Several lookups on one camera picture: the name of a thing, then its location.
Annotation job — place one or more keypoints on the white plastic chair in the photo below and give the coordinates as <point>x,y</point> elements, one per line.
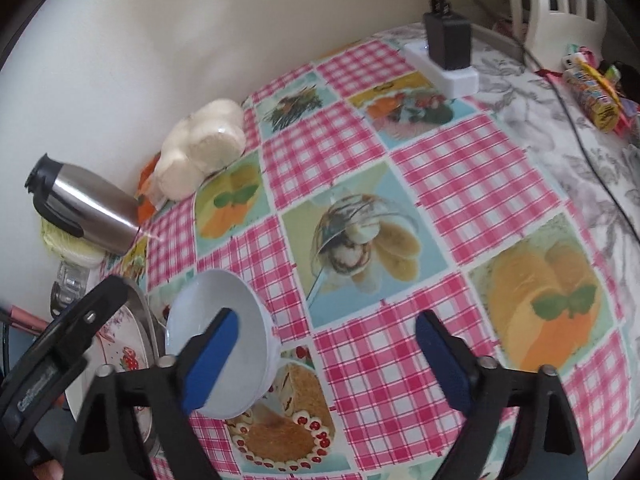
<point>540,25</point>

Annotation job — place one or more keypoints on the strawberry print bowl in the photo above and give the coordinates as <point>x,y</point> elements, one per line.
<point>125,360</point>

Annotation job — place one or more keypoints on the colourful candy packet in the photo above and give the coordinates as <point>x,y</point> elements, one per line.
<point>627,110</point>

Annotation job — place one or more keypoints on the bag of steamed buns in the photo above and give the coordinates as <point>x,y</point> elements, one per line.
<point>200,150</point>

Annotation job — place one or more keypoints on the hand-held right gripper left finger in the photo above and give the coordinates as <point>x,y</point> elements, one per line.
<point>210,360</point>

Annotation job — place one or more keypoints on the light blue bowl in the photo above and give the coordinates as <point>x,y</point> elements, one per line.
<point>210,295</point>

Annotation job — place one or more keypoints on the round floral plate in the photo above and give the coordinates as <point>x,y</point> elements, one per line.
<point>122,327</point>

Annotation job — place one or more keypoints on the yellow candy packet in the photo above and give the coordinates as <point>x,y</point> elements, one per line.
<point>595,100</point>

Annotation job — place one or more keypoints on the pink checkered tablecloth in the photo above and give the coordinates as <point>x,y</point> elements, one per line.
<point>350,150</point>

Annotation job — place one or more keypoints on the white power strip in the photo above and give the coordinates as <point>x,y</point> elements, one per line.
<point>455,82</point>

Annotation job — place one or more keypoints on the black power adapter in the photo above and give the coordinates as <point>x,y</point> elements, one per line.
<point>447,40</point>

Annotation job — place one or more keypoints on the dark blue panel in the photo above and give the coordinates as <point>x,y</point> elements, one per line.
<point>20,316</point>

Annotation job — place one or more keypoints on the steel thermos jug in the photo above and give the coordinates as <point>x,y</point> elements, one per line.
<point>95,200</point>

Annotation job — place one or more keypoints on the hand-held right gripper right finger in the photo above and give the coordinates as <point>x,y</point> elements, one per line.
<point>445,360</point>

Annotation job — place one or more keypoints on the napa cabbage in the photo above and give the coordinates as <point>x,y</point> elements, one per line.
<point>65,247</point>

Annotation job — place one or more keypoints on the orange snack packet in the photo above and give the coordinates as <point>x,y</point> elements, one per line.
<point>145,200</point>

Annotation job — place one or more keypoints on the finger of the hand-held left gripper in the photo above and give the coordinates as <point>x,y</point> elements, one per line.
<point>90,310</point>

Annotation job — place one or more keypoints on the stainless steel pan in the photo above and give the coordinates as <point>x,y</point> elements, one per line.
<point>145,310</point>

